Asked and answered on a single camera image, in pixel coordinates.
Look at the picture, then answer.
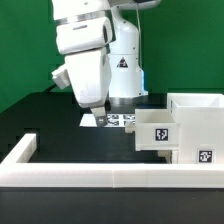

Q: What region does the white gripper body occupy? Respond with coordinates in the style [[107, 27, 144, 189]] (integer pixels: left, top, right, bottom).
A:
[[65, 48, 111, 108]]

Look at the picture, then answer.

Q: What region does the white drawer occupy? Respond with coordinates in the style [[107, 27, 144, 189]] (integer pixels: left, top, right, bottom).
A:
[[157, 150, 179, 164], [125, 109, 180, 151]]

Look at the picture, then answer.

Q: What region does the white front drawer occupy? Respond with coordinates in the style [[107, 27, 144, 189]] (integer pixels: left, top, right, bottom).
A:
[[157, 150, 179, 164]]

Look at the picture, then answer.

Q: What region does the white drawer cabinet box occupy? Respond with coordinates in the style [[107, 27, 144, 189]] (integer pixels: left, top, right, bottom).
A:
[[167, 93, 224, 164]]

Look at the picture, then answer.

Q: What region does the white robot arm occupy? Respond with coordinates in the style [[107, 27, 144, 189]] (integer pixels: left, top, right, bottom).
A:
[[52, 0, 161, 126]]

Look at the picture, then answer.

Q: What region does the white tag sheet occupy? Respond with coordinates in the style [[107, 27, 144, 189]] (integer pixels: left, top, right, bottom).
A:
[[80, 114, 135, 128]]

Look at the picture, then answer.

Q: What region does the white U-shaped boundary fence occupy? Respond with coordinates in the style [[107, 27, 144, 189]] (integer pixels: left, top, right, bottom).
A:
[[0, 133, 224, 188]]

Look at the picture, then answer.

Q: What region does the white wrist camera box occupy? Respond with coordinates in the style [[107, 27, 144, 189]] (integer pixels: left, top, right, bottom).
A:
[[52, 64, 70, 89]]

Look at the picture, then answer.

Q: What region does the white thin cable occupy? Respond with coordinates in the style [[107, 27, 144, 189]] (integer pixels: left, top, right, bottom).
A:
[[135, 6, 143, 71]]

